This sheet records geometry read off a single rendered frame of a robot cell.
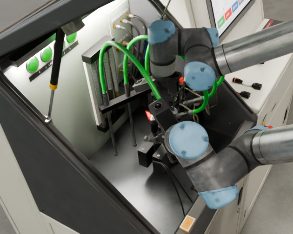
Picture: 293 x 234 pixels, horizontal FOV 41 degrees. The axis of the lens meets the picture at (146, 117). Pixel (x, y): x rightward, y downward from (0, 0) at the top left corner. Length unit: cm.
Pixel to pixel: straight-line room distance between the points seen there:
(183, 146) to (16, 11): 69
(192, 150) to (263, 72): 105
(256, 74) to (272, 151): 98
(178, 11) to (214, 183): 83
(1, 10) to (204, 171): 78
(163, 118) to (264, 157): 28
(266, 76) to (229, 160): 96
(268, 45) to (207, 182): 35
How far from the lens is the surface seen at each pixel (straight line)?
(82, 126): 150
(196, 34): 108
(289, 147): 78
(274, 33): 97
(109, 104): 144
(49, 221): 158
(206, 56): 98
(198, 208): 129
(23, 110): 109
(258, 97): 164
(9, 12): 125
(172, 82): 116
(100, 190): 111
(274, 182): 262
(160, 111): 99
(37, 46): 117
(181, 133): 78
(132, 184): 151
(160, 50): 109
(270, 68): 181
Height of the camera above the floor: 202
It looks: 42 degrees down
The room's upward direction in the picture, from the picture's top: 6 degrees counter-clockwise
